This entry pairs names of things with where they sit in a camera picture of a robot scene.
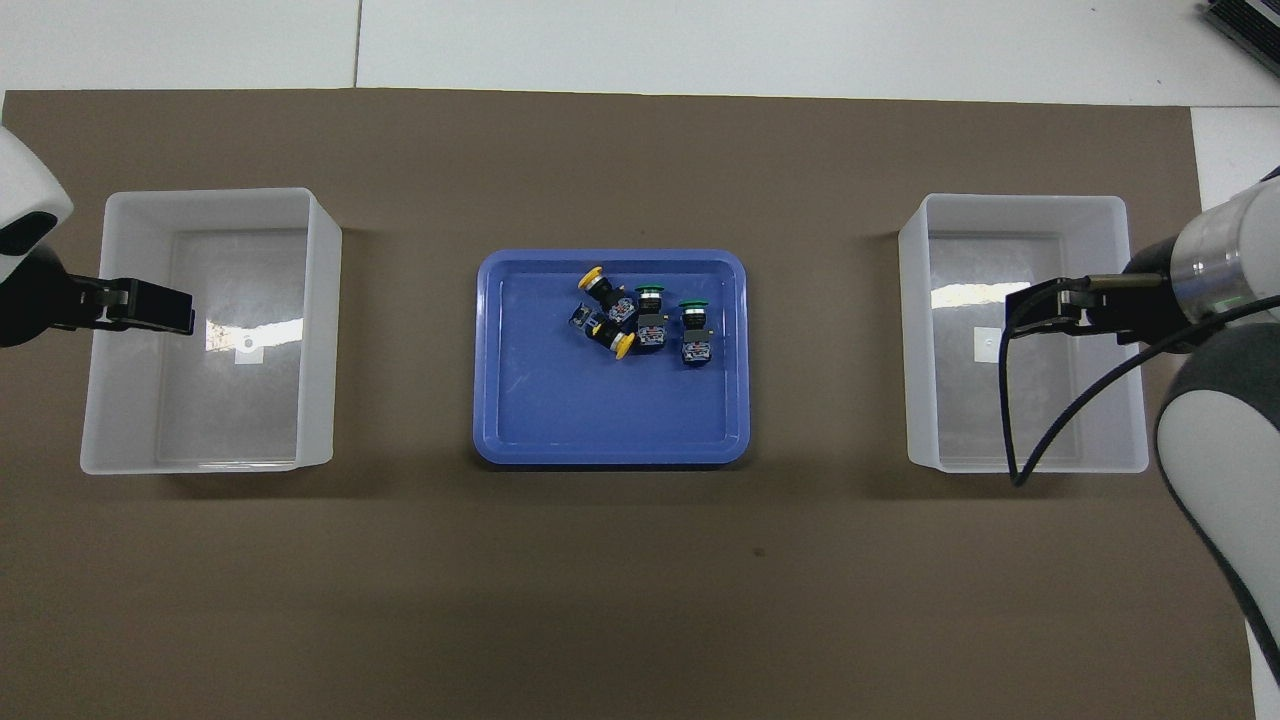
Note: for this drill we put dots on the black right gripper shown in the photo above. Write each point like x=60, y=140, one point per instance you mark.
x=1150, y=315

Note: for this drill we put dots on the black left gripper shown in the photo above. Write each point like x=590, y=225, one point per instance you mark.
x=35, y=300

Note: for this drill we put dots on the green push button switch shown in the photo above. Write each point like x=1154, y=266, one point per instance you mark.
x=651, y=322
x=695, y=340

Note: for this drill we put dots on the yellow push button switch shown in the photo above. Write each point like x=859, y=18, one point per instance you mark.
x=603, y=288
x=602, y=331

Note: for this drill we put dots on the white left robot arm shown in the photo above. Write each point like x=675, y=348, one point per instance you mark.
x=30, y=180

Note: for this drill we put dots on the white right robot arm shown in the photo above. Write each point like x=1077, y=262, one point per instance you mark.
x=1220, y=450

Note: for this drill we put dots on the small white paper label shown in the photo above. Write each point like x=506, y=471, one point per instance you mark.
x=988, y=343
x=248, y=350

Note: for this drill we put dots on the translucent white plastic box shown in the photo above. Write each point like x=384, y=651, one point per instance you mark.
x=960, y=400
x=250, y=420

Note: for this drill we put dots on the grey black electronic device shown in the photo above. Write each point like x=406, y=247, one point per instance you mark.
x=1250, y=25

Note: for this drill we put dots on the blue plastic tray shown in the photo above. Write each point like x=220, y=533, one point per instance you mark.
x=560, y=400

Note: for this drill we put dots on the brown table mat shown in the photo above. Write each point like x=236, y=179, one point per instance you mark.
x=640, y=600

